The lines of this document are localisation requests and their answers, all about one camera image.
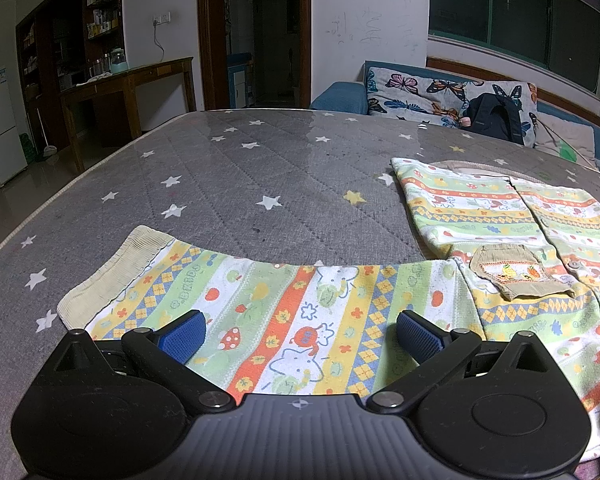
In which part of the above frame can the colourful striped child's jacket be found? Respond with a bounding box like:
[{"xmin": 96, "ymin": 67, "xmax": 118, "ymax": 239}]
[{"xmin": 57, "ymin": 157, "xmax": 600, "ymax": 463}]

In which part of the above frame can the green-framed window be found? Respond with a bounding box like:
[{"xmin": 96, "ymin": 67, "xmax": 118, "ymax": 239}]
[{"xmin": 428, "ymin": 0, "xmax": 600, "ymax": 95}]

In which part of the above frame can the butterfly-print cushion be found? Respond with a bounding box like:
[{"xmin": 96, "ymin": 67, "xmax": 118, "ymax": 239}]
[{"xmin": 365, "ymin": 65, "xmax": 539, "ymax": 149}]

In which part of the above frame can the blue and white cabinet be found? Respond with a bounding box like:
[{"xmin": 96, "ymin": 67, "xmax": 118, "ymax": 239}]
[{"xmin": 228, "ymin": 53, "xmax": 254, "ymax": 109}]

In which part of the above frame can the white-handled broom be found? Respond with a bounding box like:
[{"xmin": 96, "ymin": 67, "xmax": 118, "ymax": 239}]
[{"xmin": 33, "ymin": 107, "xmax": 59, "ymax": 157}]

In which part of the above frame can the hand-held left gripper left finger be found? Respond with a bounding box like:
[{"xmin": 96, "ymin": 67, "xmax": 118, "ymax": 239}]
[{"xmin": 54, "ymin": 310, "xmax": 235, "ymax": 415}]

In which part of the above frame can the blue sofa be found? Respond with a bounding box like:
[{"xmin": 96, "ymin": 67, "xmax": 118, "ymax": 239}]
[{"xmin": 308, "ymin": 59, "xmax": 600, "ymax": 172}]

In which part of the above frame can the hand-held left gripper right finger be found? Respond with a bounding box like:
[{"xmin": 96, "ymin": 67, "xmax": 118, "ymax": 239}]
[{"xmin": 365, "ymin": 309, "xmax": 552, "ymax": 416}]

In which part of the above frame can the round beige-trimmed mat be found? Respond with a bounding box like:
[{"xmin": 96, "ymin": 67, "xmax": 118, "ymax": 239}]
[{"xmin": 427, "ymin": 159, "xmax": 513, "ymax": 177}]

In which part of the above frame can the black backpack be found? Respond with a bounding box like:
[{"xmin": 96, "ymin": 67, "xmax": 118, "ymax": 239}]
[{"xmin": 461, "ymin": 92, "xmax": 526, "ymax": 146}]

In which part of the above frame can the beige pillow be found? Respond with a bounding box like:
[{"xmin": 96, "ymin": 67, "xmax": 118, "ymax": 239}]
[{"xmin": 533, "ymin": 114, "xmax": 597, "ymax": 164}]

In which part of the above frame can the grey star-print mattress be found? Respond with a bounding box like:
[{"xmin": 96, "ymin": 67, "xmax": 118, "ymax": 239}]
[{"xmin": 0, "ymin": 108, "xmax": 600, "ymax": 480}]

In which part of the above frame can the dark wooden desk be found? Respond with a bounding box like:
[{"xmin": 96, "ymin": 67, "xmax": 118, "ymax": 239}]
[{"xmin": 58, "ymin": 56, "xmax": 197, "ymax": 174}]

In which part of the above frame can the dark wooden shelf unit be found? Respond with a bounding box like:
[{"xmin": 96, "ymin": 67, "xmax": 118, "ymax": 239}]
[{"xmin": 15, "ymin": 0, "xmax": 127, "ymax": 162}]

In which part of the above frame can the dark wooden door frame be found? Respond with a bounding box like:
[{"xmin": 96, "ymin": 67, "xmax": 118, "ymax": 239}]
[{"xmin": 196, "ymin": 0, "xmax": 314, "ymax": 112}]

